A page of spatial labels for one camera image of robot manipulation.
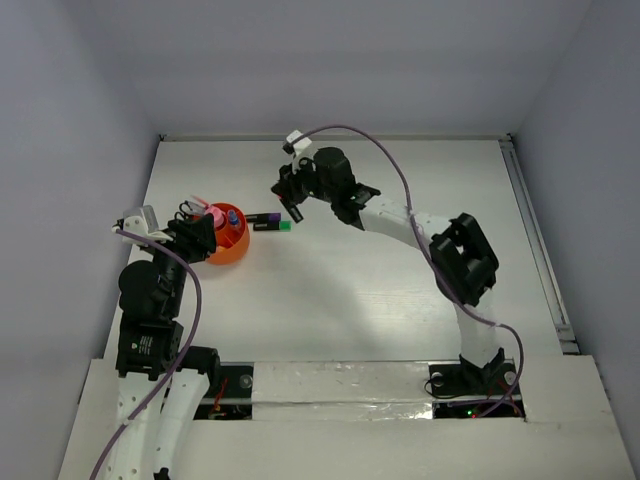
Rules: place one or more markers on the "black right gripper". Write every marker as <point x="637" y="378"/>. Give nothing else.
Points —
<point x="287" y="185"/>

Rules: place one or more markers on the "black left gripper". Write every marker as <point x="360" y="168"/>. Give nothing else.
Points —
<point x="195" y="238"/>

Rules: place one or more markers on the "orange cap highlighter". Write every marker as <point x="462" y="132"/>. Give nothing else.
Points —
<point x="292" y="209"/>

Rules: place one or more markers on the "black handled scissors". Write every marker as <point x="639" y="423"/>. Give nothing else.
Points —
<point x="186" y="211"/>

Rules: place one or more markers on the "pink patterned tube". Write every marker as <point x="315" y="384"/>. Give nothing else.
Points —
<point x="218" y="215"/>

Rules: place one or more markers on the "orange round organizer container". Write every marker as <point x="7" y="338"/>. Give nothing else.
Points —
<point x="232" y="243"/>

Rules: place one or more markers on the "green cap highlighter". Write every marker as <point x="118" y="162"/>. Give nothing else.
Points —
<point x="282" y="225"/>

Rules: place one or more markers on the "purple cap highlighter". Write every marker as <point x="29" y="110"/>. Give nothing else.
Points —
<point x="263" y="217"/>

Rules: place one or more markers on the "clear spray bottle blue cap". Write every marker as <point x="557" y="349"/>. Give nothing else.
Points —
<point x="233" y="219"/>

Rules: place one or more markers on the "red gel pen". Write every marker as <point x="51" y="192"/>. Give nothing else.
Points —
<point x="200" y="201"/>

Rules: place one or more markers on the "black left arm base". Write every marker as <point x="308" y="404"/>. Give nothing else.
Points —
<point x="231" y="399"/>

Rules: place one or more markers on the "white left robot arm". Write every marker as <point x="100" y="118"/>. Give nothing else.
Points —
<point x="161" y="375"/>

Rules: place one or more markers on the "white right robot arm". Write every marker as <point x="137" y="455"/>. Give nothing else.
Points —
<point x="464" y="262"/>

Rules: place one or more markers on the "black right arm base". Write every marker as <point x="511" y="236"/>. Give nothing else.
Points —
<point x="453" y="397"/>

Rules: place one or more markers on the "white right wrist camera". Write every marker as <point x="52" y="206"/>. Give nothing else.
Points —
<point x="295" y="145"/>

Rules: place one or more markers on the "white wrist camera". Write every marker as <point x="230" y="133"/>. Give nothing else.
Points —
<point x="295" y="145"/>
<point x="142" y="222"/>

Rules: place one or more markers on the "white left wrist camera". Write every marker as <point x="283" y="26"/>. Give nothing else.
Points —
<point x="142" y="222"/>

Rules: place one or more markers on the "aluminium rail on right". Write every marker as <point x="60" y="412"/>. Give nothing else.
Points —
<point x="555" y="303"/>

